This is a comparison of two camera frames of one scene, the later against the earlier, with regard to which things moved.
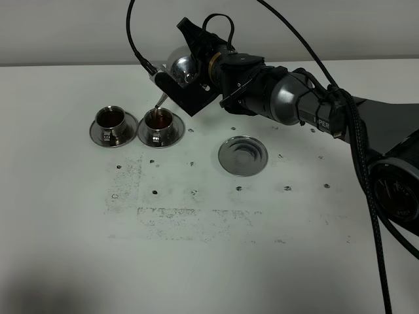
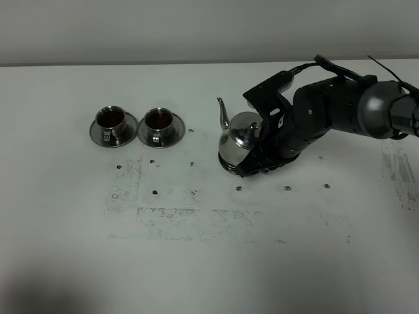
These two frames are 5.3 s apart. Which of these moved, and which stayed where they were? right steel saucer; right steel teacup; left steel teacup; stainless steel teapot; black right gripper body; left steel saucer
Moved: black right gripper body; stainless steel teapot
Stayed: right steel saucer; right steel teacup; left steel teacup; left steel saucer
